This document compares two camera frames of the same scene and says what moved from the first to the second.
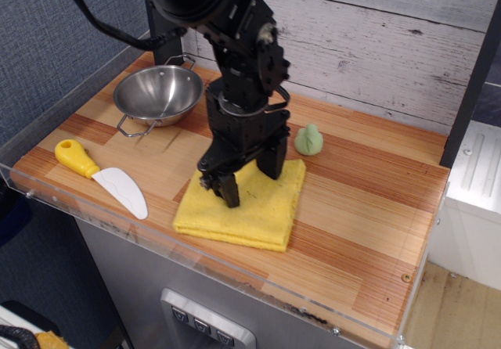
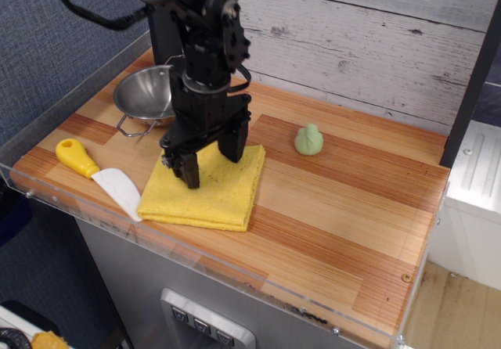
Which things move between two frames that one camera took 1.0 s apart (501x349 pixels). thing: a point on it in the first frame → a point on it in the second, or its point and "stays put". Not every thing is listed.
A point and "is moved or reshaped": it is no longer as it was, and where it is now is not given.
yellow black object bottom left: [27, 340] stays put
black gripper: [236, 138] → [198, 116]
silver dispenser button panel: [188, 324] stays put
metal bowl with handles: [155, 96] stays put
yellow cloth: [264, 218] is moved or reshaped
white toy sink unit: [466, 242] stays put
